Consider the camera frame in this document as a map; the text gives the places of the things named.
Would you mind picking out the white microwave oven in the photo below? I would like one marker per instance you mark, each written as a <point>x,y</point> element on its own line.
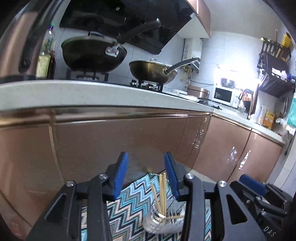
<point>226,96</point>

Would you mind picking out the black wok with lid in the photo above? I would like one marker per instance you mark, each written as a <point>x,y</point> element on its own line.
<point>99,53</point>

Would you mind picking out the copper electric kettle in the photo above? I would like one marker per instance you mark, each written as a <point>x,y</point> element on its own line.
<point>23,26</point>

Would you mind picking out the yellow oil bottle on counter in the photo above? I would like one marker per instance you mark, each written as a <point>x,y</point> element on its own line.
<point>269,120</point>

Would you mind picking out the curved kitchen faucet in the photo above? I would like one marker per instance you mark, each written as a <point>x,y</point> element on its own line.
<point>247,97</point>

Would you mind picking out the dark sauce bottle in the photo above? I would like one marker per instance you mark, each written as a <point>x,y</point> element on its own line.
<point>51,68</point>

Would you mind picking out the black wall dish rack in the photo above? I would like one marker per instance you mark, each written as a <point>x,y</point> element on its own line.
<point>273,68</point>

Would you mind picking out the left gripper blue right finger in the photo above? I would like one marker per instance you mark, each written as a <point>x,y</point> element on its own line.
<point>175,173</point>

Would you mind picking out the copper rice cooker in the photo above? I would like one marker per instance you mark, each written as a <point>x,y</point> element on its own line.
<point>197,91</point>

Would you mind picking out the white gas water heater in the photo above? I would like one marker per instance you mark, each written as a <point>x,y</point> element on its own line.
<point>193,49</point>

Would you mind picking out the yellow roll on rack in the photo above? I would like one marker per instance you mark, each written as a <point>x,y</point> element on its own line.
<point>287,40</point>

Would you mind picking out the green capped plastic bottle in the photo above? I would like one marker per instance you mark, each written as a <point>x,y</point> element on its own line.
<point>47,49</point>

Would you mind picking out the black range hood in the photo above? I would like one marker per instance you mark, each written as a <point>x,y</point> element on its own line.
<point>113,18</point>

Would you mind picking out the steel bowl on microwave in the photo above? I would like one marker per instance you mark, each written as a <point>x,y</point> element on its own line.
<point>227,83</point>

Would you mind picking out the gas stove top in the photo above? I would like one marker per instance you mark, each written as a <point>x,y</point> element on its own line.
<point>98,77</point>

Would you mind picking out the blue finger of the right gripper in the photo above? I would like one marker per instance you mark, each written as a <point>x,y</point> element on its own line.
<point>254,185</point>

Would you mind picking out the bronze wok with handle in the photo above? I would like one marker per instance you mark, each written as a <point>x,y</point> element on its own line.
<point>157,72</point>

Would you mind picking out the teal hanging bag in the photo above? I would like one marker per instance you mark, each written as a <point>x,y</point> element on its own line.
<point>291,120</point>

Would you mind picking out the metal wire utensil holder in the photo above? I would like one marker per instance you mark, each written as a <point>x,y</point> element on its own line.
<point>172,222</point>

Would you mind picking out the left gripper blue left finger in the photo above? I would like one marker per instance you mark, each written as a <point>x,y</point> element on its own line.
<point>116,174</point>

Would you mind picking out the white plate on counter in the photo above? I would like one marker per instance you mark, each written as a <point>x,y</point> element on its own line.
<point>179,92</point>

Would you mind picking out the zigzag patterned table mat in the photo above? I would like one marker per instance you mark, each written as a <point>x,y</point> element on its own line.
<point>127,212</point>

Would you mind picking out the white spray bottle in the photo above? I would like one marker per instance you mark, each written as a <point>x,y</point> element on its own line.
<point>261,115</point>

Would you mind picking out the bamboo chopstick in holder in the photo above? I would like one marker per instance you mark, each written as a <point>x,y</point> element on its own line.
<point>161,198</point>

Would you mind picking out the long bamboo chopstick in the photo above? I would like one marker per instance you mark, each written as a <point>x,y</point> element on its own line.
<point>156,199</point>

